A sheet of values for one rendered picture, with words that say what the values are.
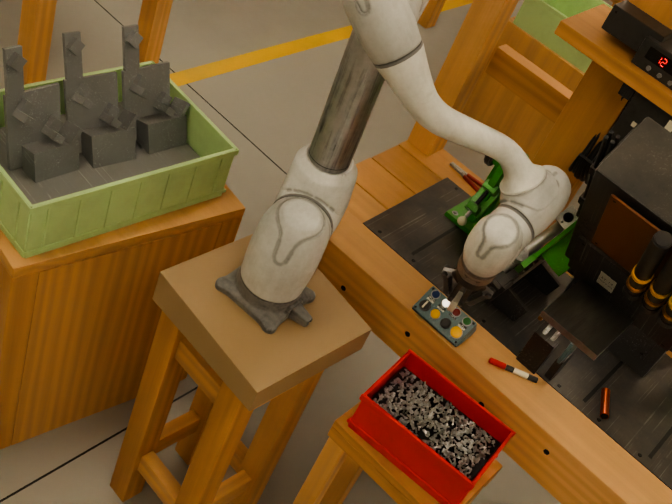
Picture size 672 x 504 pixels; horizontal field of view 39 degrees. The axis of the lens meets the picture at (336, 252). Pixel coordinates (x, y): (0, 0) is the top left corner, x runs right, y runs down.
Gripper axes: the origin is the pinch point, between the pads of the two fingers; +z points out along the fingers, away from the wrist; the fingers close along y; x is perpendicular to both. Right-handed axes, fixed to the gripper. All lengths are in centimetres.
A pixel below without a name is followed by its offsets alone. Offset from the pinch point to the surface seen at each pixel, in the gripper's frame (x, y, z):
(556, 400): -5.3, 33.7, 12.9
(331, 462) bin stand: -44.0, -8.6, 19.1
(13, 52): -3, -118, -17
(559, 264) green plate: 22.3, 19.2, 0.3
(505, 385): -8.8, 20.6, 10.9
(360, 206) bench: 26, -34, 28
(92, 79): 10, -108, 3
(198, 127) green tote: 21, -83, 21
